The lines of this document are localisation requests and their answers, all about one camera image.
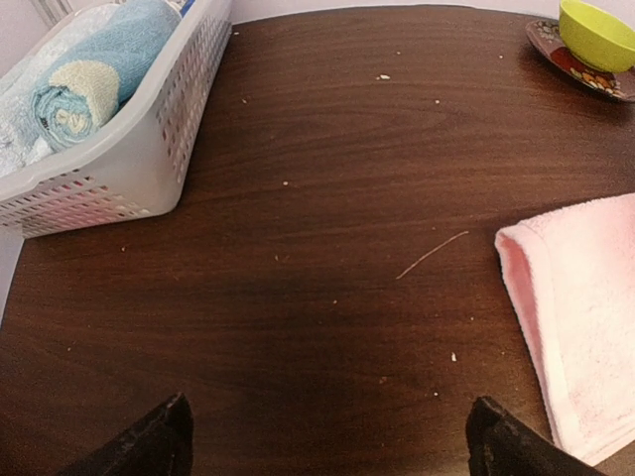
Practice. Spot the red floral plate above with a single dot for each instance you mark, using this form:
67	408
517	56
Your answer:
544	36

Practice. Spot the blue polka dot towel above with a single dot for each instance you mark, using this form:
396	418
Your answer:
86	86

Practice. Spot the green plastic bowl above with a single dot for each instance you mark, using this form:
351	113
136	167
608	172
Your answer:
596	37

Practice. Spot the light blue rolled towel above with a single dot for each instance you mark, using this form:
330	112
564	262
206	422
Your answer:
21	144

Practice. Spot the left aluminium frame post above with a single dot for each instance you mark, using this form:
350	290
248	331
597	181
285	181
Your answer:
52	11

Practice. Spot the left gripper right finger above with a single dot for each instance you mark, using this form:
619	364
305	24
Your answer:
500	444

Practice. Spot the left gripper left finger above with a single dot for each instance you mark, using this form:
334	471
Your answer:
159	443

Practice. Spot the white plastic basket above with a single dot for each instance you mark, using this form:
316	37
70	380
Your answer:
136	165

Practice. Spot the pink towel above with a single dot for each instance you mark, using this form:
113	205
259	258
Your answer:
569	274

